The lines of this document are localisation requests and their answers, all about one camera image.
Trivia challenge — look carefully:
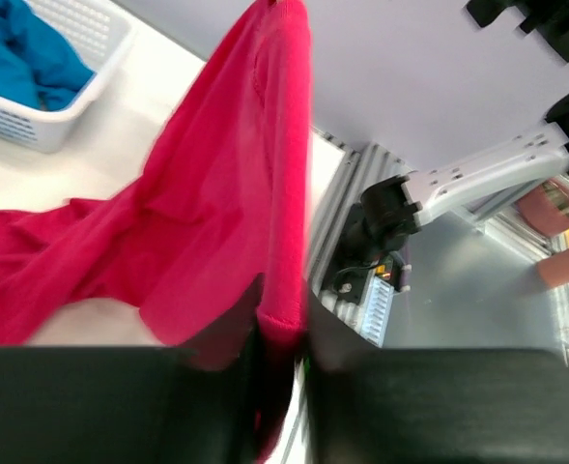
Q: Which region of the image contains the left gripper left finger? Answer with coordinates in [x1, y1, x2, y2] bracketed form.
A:
[0, 277, 263, 463]

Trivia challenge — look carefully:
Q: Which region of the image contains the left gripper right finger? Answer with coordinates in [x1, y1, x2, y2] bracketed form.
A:
[306, 296, 569, 463]

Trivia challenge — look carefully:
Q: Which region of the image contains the pink magenta t shirt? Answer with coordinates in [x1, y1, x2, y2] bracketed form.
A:
[0, 1, 311, 463]

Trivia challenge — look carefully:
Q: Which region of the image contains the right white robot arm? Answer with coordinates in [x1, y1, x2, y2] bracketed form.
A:
[334, 1, 569, 266]

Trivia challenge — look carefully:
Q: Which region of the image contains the blue cloth in basket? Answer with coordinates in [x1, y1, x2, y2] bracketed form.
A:
[0, 1, 94, 111]

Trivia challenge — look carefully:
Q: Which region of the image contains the white plastic basket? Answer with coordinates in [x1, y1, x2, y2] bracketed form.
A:
[0, 1, 132, 153]

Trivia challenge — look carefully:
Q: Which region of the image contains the white slotted cable duct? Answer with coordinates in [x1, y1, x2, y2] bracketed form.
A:
[357, 272, 396, 347]

